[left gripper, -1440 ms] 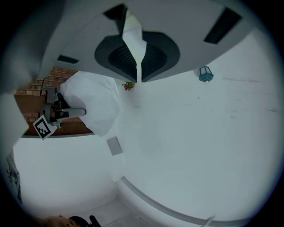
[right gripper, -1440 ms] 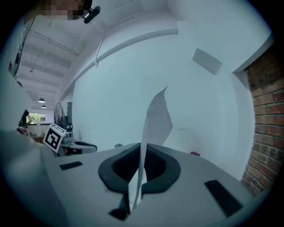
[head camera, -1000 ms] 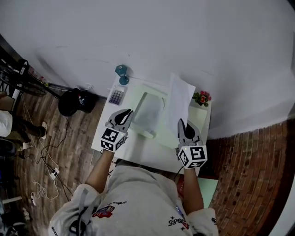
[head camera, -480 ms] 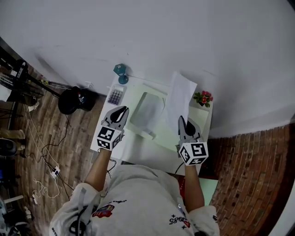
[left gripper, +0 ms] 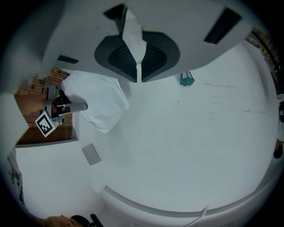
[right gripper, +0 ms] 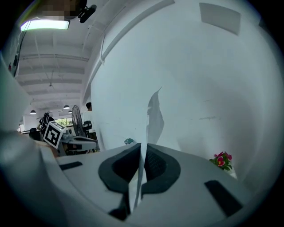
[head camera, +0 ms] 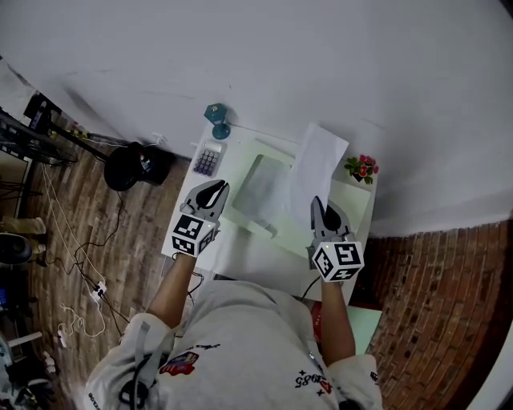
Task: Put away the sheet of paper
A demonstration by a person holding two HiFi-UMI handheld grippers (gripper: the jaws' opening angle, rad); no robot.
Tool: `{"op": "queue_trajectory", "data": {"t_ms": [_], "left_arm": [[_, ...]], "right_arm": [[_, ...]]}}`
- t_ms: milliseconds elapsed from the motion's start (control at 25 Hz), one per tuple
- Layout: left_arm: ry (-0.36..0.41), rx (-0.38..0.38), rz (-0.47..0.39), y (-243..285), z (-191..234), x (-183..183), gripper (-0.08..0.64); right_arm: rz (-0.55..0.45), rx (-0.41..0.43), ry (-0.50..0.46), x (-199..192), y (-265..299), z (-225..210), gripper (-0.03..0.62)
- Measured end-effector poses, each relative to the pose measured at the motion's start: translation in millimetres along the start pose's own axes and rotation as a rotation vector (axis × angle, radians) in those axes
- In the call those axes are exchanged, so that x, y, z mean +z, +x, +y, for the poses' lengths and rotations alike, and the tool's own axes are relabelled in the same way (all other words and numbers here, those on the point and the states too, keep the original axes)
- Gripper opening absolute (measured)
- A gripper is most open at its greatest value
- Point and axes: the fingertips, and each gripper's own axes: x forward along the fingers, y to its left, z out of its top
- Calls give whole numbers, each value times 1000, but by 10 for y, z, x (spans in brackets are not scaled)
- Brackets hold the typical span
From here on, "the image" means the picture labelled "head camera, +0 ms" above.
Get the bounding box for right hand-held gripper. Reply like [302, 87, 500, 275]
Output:
[306, 195, 365, 283]

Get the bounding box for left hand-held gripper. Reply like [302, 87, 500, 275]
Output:
[172, 179, 231, 258]

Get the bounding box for light green desk mat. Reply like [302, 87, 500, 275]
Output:
[217, 135, 373, 260]

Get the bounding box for white A4 paper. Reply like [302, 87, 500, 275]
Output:
[289, 123, 350, 234]

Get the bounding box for person's right forearm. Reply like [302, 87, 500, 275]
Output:
[320, 279, 357, 368]

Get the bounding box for person's left forearm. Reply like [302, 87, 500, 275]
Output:
[147, 253, 198, 330]

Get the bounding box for grey calculator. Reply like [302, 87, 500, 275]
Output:
[192, 139, 228, 178]

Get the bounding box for black storage bin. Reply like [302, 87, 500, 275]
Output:
[135, 148, 176, 186]

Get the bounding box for potted plant pink flowers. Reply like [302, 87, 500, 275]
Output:
[343, 153, 380, 186]

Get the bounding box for white table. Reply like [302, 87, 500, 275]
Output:
[160, 123, 380, 306]

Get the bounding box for small teal desk lamp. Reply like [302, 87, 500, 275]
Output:
[203, 102, 232, 142]

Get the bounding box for person's grey printed shirt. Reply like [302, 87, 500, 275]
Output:
[83, 279, 385, 410]

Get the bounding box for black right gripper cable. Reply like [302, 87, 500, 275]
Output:
[300, 275, 322, 302]

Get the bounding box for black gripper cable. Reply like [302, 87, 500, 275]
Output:
[172, 251, 206, 308]
[300, 275, 322, 302]

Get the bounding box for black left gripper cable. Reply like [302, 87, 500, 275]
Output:
[172, 251, 206, 308]

